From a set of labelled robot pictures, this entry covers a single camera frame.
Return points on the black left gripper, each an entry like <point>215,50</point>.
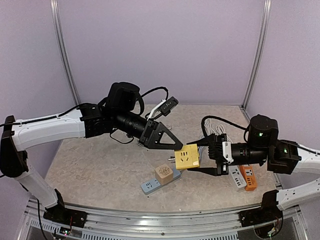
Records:
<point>152,135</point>

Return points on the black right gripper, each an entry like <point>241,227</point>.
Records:
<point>215,152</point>

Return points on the yellow cube socket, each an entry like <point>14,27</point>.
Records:
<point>186,158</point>

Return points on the beige cube socket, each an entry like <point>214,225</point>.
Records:
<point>164,174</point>

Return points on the blue power strip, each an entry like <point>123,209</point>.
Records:
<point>153,184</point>

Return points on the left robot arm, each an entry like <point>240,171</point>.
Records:
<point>86,120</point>

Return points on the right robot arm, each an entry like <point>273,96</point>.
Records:
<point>261,146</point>

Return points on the white power strip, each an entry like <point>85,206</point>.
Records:
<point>236,178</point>

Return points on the orange power strip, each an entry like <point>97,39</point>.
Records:
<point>249,177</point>

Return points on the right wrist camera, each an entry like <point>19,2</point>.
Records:
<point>227,152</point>

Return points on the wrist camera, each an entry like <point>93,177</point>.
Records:
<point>227,152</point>
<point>163,108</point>

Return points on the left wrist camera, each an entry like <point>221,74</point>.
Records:
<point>163,108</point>

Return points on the aluminium front rail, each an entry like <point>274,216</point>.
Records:
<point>111,224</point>

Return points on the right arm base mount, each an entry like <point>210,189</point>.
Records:
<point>267,212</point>

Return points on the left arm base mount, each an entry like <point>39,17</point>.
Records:
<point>66,216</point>

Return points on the right aluminium post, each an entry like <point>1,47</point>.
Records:
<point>267,5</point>

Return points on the aluminium post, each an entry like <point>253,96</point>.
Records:
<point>267,5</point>
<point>57,24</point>

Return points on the left aluminium post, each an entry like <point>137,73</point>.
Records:
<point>57,24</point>

